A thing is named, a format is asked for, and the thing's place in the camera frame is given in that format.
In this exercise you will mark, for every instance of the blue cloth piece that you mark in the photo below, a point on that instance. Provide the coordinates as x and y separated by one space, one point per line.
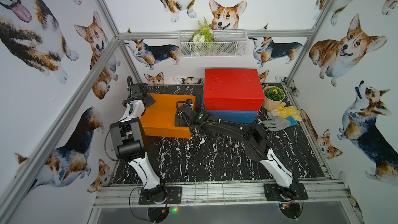
292 121

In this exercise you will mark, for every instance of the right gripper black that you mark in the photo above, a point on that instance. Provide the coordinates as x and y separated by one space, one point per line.
179 124

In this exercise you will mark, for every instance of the red shoebox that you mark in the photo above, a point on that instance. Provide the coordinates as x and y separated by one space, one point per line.
232 90

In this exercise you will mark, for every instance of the blue shoebox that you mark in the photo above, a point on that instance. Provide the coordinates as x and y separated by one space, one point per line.
236 116

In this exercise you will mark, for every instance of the yellow work glove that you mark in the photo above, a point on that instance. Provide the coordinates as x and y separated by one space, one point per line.
284 111

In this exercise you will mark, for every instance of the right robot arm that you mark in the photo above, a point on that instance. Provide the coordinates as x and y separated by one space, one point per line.
257 147

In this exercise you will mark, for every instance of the white wire mesh basket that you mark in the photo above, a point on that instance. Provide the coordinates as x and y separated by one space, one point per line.
226 44

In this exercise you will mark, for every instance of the potted green plant with flower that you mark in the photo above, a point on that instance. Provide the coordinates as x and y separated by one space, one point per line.
273 97

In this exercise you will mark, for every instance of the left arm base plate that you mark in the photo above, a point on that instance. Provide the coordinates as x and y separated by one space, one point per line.
161 195

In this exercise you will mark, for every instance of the artificial fern with white flower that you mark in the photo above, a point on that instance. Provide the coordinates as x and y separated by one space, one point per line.
202 39

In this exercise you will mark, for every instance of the orange shoebox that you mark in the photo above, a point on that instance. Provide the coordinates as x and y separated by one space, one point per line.
159 118

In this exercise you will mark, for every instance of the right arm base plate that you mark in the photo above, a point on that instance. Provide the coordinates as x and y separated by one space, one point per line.
274 192

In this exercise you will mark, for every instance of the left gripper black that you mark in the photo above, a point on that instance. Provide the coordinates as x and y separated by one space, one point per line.
137 90

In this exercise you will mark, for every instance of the aluminium front rail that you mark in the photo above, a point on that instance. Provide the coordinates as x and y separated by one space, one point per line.
221 194

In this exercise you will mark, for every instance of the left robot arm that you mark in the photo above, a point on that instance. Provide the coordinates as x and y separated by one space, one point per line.
130 141

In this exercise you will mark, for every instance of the grey work glove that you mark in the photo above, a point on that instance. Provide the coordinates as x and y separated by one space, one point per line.
275 123

